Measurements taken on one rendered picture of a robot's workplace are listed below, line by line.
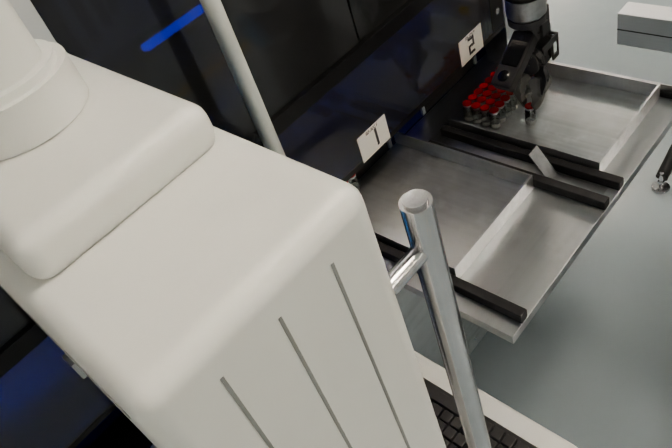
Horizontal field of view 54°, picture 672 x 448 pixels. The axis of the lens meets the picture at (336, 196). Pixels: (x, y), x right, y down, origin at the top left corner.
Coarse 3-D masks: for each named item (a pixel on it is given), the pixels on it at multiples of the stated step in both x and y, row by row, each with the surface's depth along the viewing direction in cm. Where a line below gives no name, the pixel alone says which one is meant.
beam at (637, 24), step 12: (624, 12) 218; (636, 12) 216; (648, 12) 215; (660, 12) 213; (624, 24) 220; (636, 24) 217; (648, 24) 214; (660, 24) 211; (624, 36) 223; (636, 36) 220; (648, 36) 217; (660, 36) 214; (648, 48) 220; (660, 48) 217
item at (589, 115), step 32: (544, 96) 146; (576, 96) 143; (608, 96) 140; (640, 96) 137; (480, 128) 138; (512, 128) 141; (544, 128) 138; (576, 128) 135; (608, 128) 133; (576, 160) 126; (608, 160) 125
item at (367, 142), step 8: (384, 120) 129; (368, 128) 126; (376, 128) 128; (384, 128) 130; (360, 136) 125; (368, 136) 127; (384, 136) 130; (360, 144) 126; (368, 144) 128; (376, 144) 129; (368, 152) 128
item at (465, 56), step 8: (480, 24) 143; (472, 32) 142; (480, 32) 144; (464, 40) 140; (480, 40) 145; (464, 48) 141; (472, 48) 143; (480, 48) 146; (464, 56) 142; (472, 56) 144; (464, 64) 143
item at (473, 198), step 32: (384, 160) 144; (416, 160) 142; (448, 160) 139; (480, 160) 132; (384, 192) 137; (448, 192) 132; (480, 192) 130; (512, 192) 127; (384, 224) 130; (448, 224) 126; (480, 224) 124; (448, 256) 120
